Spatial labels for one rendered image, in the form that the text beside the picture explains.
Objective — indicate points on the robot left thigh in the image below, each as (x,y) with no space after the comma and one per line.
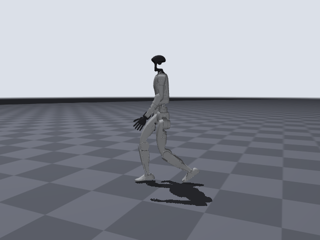
(161,136)

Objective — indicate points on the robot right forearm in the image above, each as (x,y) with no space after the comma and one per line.
(157,109)

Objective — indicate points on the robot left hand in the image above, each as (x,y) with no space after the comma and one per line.
(141,121)

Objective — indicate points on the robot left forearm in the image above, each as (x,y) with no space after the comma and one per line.
(154,105)

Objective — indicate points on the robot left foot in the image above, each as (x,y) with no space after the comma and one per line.
(188,176)

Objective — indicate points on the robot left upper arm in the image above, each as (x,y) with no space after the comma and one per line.
(161,79)

